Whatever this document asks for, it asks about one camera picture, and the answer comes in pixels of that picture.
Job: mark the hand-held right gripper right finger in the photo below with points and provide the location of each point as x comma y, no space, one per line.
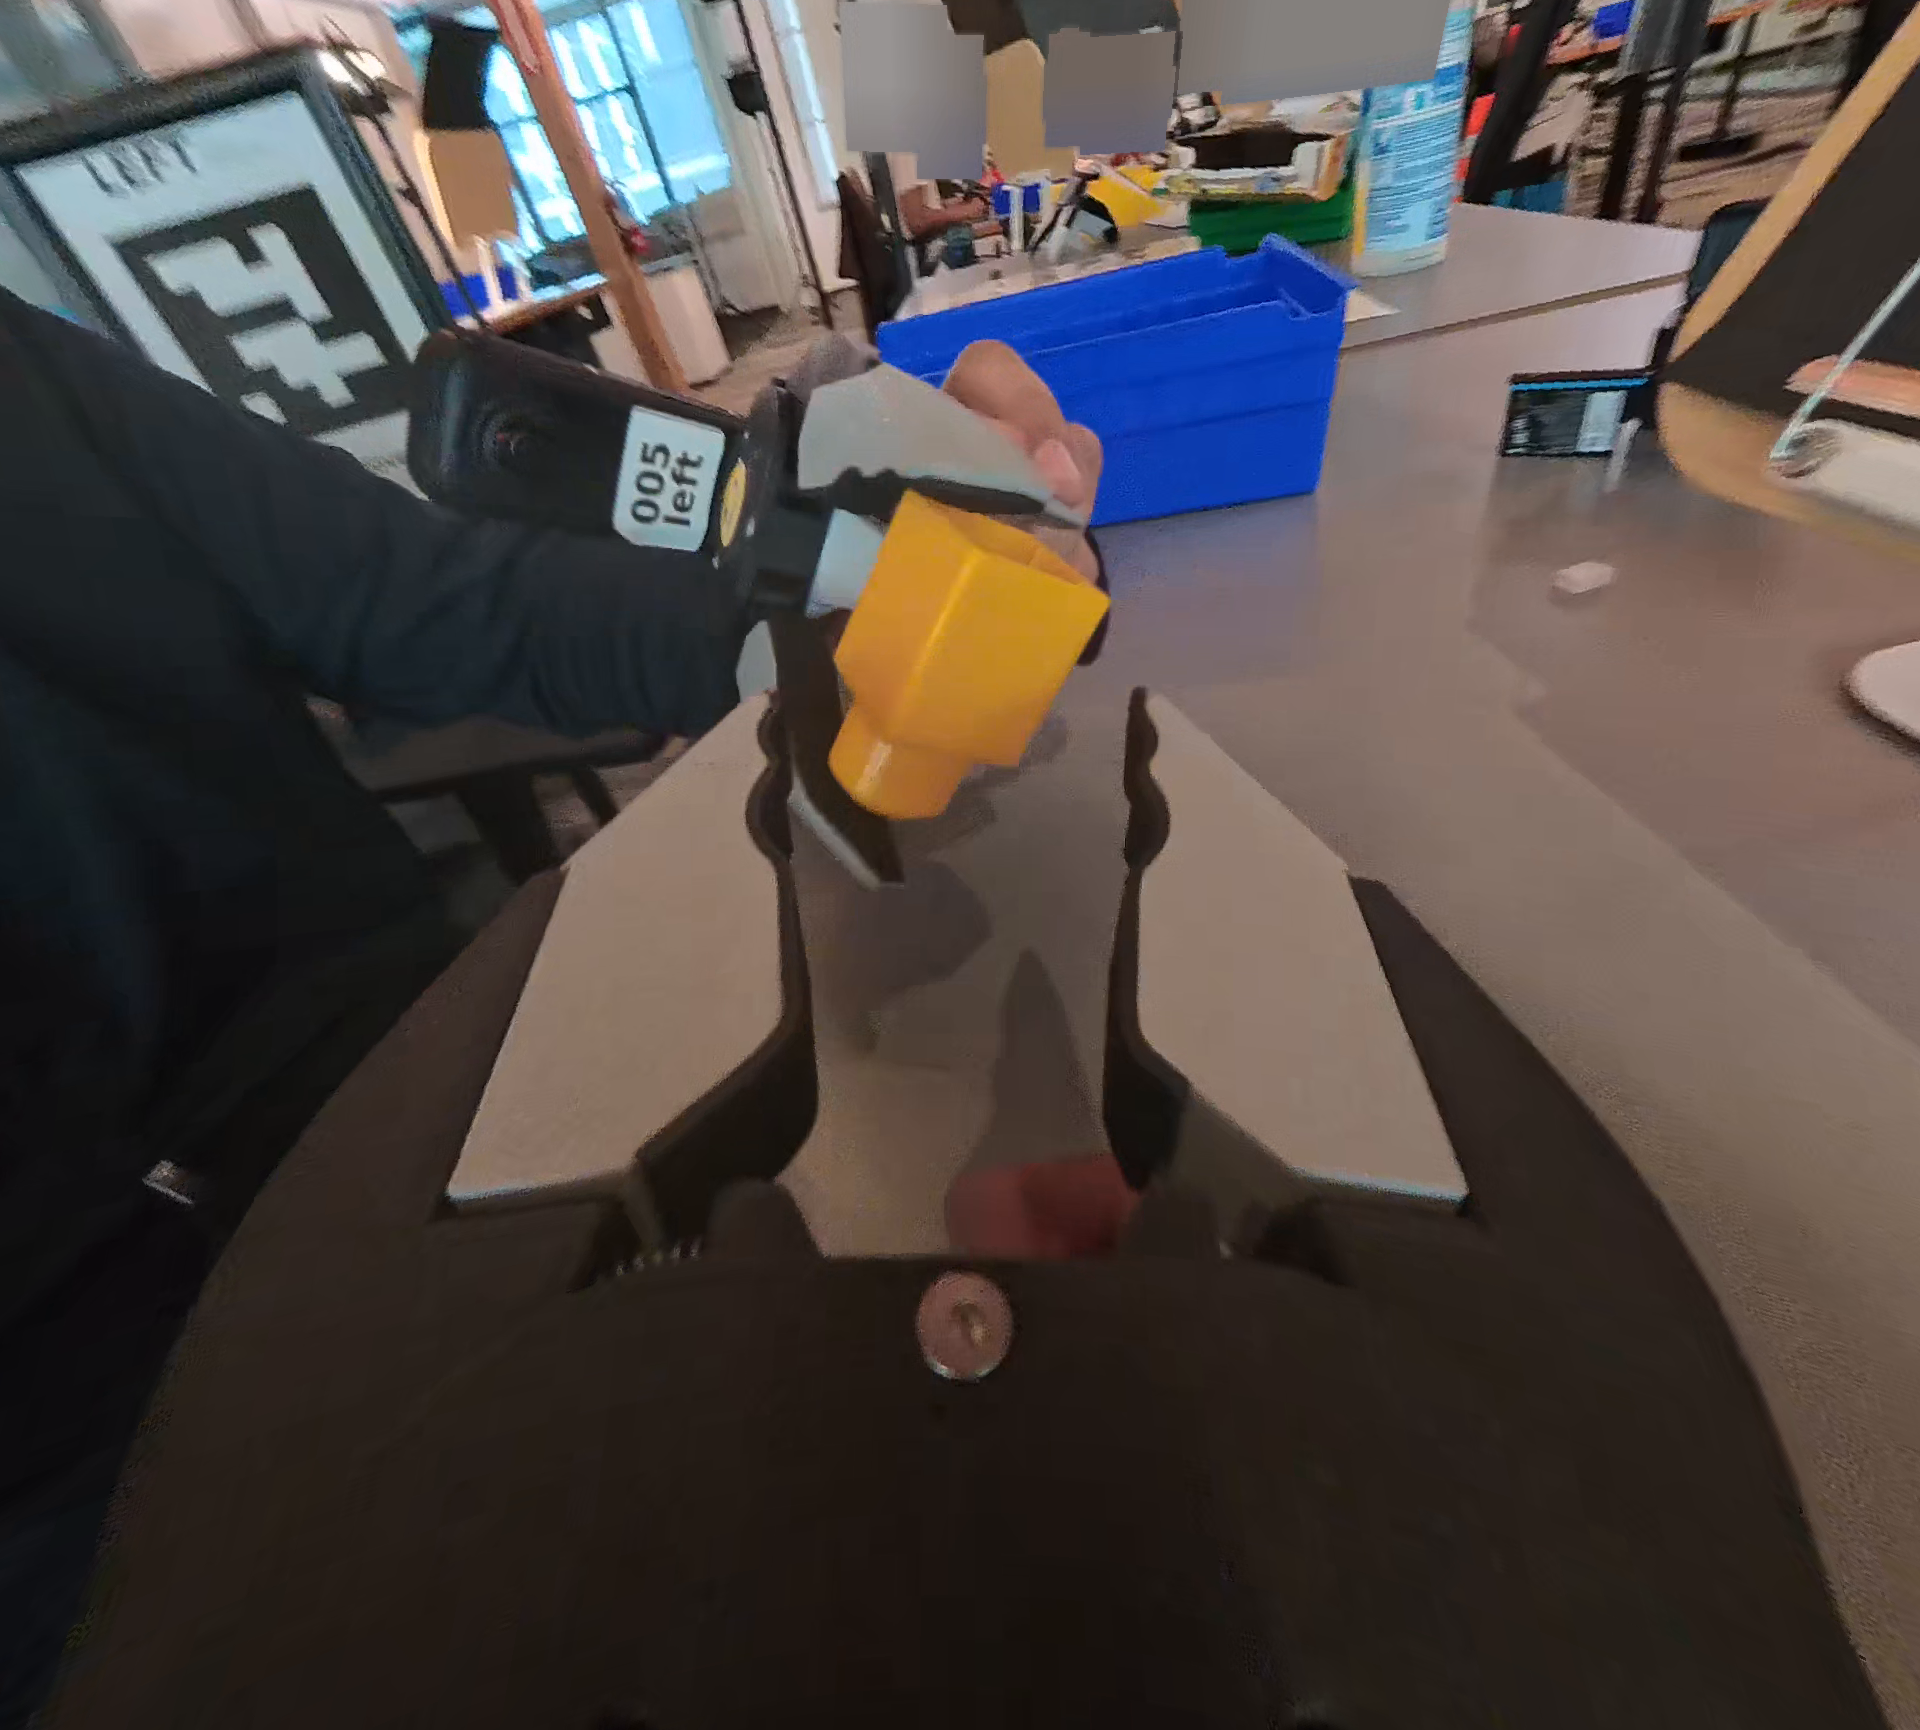
1275,1010

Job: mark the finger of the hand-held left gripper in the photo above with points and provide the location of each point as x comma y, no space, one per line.
803,710
914,425

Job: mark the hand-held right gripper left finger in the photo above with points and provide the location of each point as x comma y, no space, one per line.
644,1010

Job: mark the yellow toy block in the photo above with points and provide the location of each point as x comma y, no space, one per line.
960,650

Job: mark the blue storage bin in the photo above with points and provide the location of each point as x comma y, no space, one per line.
1171,410

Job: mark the person's left hand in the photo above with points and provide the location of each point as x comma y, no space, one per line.
1035,410

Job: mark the black white marker sign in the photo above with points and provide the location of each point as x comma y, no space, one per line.
224,261

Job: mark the black floor lamp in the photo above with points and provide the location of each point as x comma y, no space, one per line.
750,91

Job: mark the green storage bin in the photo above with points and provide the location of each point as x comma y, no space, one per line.
1275,219

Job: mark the small white piece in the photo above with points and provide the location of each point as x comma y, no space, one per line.
1582,578

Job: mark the black battery charger case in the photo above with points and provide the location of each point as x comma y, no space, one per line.
1724,261

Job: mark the black board book stand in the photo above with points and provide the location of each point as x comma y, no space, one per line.
1830,291

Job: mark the reddish wooden post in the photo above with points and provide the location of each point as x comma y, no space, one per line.
524,35

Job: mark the black camera battery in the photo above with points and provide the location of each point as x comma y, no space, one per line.
1569,419

